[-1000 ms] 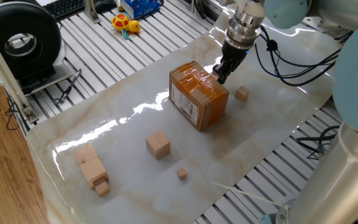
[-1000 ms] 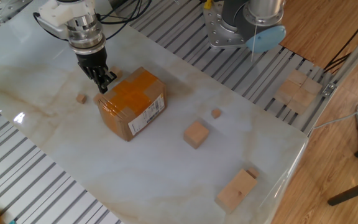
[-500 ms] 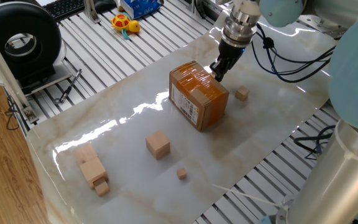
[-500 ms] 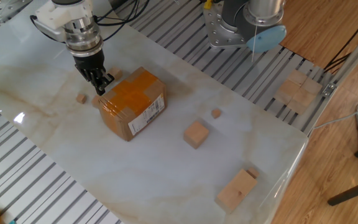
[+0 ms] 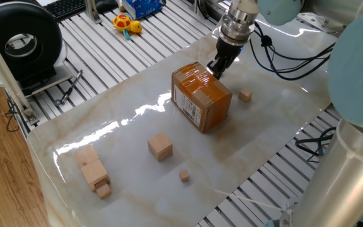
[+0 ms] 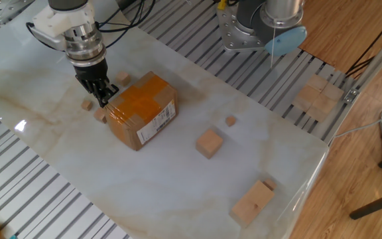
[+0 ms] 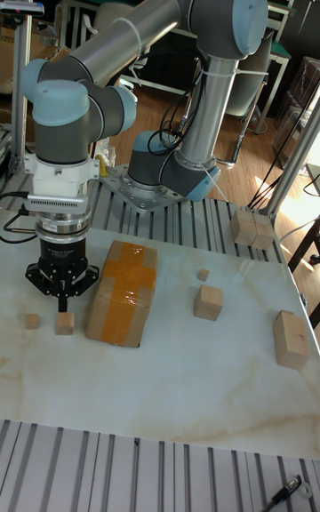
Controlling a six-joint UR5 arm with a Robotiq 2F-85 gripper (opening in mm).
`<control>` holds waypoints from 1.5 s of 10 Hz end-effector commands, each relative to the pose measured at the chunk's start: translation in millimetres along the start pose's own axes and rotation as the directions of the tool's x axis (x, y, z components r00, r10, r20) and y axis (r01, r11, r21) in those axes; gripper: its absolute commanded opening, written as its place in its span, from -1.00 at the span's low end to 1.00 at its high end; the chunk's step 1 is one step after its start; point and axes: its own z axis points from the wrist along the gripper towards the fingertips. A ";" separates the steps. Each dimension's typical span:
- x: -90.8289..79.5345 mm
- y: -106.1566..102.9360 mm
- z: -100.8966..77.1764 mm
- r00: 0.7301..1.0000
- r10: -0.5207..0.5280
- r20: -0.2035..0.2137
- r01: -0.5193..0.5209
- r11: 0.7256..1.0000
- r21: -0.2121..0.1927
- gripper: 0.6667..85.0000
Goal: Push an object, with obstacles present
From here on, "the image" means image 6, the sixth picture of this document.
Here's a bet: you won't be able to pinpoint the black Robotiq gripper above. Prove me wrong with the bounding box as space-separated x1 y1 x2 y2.
73 58 120 109

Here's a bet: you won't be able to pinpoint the small wooden cube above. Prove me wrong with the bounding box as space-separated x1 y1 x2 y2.
115 70 132 88
93 106 108 124

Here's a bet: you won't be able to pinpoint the cardboard box with orange tape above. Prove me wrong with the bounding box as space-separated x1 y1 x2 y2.
104 70 179 152

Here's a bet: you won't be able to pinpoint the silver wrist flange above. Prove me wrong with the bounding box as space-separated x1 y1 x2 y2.
64 21 107 67

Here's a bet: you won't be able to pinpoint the large wooden cube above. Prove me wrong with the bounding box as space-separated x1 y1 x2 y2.
195 128 224 160

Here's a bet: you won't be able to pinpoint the perforated metal plate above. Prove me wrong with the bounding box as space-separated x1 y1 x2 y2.
0 0 36 27

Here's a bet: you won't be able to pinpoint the long wooden block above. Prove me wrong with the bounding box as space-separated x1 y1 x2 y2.
229 179 276 229

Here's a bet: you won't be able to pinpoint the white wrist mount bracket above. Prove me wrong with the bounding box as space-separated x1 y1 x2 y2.
31 2 96 38

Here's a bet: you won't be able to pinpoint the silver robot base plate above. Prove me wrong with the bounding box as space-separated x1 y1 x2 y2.
216 0 268 54

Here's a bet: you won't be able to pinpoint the metal corner bracket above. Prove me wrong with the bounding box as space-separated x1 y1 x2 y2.
342 87 361 104

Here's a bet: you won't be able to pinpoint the black floor cables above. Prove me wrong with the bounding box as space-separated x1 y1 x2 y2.
345 6 382 79

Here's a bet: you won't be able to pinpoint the grey cable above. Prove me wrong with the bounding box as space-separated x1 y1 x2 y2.
334 111 382 139

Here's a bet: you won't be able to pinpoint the aluminium frame beam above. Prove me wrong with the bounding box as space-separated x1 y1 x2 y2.
345 21 382 100

